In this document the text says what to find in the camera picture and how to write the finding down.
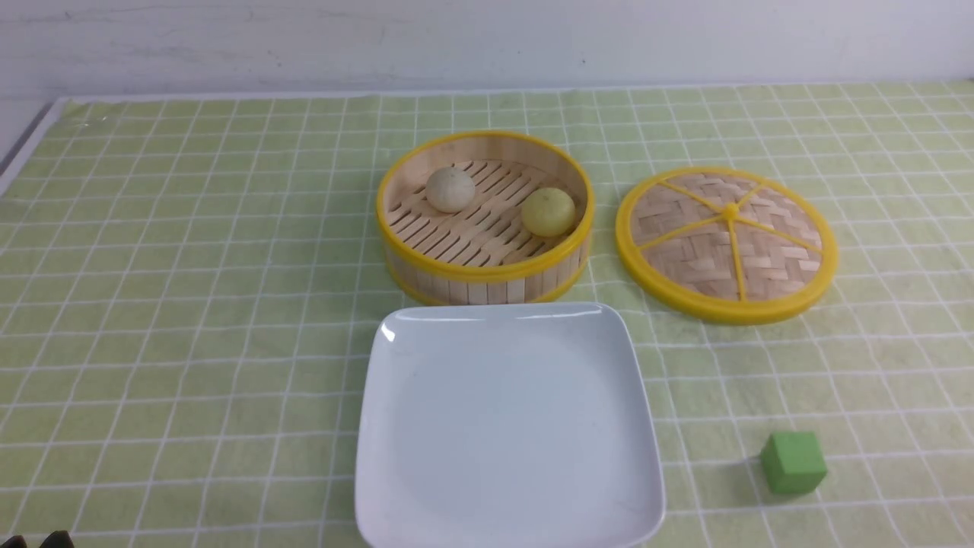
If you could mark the white steamed bun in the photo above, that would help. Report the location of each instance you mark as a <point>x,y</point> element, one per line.
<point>450,190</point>

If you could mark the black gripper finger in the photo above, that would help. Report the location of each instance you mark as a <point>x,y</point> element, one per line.
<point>17,541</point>

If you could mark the yellow rimmed bamboo steamer basket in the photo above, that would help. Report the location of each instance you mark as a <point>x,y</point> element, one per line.
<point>483,254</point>

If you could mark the white square plate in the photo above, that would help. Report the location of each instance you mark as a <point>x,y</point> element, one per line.
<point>519,425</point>

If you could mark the yellow rimmed bamboo steamer lid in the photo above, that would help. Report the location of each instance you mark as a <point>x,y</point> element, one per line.
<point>725,245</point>

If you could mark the green cube block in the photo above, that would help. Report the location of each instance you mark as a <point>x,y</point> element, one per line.
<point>793,462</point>

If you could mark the yellow steamed bun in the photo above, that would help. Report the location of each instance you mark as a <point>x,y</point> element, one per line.
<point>548,212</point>

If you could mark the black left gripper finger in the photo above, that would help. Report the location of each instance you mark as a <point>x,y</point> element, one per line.
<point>58,539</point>

